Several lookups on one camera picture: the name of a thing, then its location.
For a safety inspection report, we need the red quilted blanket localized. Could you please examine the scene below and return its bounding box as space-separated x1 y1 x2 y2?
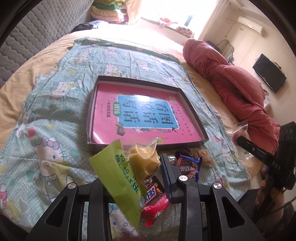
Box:
183 39 280 154

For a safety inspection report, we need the red milk candy packet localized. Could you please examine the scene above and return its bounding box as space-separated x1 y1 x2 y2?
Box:
141 194 170 227

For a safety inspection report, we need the black wall television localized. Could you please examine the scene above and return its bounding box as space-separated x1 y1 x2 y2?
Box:
252 54 287 93

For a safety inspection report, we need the grey quilted headboard cover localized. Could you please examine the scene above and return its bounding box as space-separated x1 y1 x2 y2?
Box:
1 1 93 86

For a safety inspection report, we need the person right hand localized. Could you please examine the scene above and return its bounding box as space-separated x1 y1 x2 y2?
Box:
255 167 284 208

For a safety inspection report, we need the white air conditioner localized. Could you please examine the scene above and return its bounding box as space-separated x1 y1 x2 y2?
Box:
238 16 265 37

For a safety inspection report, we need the green snack packet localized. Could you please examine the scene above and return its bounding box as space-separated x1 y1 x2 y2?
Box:
89 140 147 230

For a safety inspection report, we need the pink Chinese workbook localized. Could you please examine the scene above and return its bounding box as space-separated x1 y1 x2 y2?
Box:
91 83 202 144

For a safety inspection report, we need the yellow cake clear packet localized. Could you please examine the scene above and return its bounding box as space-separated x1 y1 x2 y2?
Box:
128 138 163 183

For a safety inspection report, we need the beige bed sheet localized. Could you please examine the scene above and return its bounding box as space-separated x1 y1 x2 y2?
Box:
0 22 260 179

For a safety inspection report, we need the Snickers bar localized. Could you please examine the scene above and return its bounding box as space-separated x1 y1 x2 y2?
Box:
144 175 165 204

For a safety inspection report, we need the golden pastry clear packet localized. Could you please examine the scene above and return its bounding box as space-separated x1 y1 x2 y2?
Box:
190 148 217 167

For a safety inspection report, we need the stack of folded clothes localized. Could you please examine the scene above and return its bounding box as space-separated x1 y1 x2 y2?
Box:
90 0 129 24

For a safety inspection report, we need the Hello Kitty teal sheet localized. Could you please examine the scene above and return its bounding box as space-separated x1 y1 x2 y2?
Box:
1 39 251 232

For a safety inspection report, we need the blue Oreo-style cookie packet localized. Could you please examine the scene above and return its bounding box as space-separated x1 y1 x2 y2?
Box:
173 152 203 183

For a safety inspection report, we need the shallow dark cardboard box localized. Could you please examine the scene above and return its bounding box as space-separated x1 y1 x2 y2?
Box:
86 75 209 151

